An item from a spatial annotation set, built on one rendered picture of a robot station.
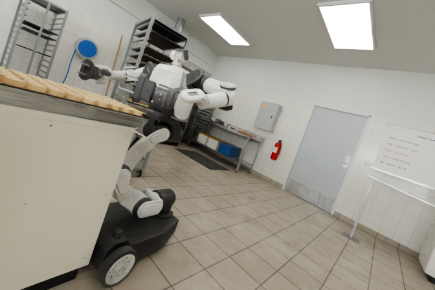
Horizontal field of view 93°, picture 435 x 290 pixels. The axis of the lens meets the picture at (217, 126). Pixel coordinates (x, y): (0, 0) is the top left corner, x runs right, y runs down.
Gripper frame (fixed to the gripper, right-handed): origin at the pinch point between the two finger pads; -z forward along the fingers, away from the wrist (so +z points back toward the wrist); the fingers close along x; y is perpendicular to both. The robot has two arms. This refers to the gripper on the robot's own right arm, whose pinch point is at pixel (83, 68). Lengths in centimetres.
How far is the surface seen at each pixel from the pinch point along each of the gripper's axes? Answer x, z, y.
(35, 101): -17, -51, 12
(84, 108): -15.3, -40.8, 22.7
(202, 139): -69, 431, 147
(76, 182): -48, -38, 27
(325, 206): -94, 223, 398
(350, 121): 84, 233, 390
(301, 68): 182, 338, 303
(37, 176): -44, -48, 17
